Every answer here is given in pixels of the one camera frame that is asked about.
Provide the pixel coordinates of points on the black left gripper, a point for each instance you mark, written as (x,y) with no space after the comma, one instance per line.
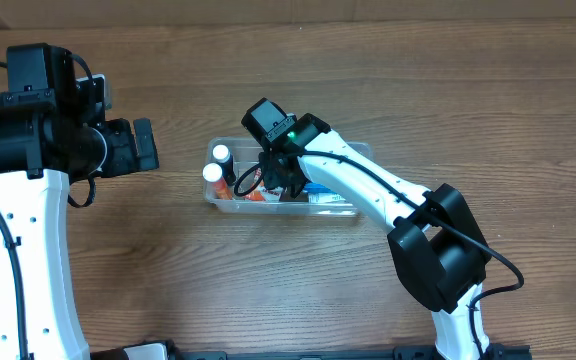
(143,144)

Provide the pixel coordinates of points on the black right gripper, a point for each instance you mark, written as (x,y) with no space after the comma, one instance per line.
(275,176)

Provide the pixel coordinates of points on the small red and white item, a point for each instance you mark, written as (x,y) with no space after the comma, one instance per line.
(262,194)

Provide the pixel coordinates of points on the white and blue box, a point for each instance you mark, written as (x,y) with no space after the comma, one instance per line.
(325,198)

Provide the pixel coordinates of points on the dark bottle with white cap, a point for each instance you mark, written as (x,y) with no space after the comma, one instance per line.
(225,160)

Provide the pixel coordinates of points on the orange tube with white cap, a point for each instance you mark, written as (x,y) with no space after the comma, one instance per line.
(213,175)

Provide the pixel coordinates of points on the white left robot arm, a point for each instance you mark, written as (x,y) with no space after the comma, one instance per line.
(53,133)

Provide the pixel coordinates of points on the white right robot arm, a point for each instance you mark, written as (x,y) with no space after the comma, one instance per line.
(437,247)

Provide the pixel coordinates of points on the clear plastic container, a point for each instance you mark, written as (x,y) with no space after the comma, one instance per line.
(245,153)

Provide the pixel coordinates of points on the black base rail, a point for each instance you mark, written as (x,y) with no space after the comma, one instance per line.
(416,352)

